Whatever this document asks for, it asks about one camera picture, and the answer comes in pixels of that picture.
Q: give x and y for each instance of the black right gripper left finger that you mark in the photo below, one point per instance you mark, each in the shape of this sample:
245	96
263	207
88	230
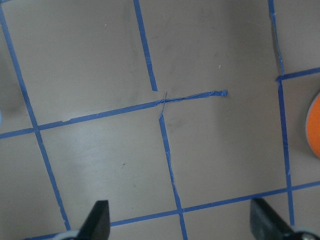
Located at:
97	225

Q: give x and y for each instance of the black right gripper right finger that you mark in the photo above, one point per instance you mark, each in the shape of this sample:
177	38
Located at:
266	224

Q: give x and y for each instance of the orange can with silver lid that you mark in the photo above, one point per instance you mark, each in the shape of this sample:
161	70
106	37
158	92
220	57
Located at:
312	126

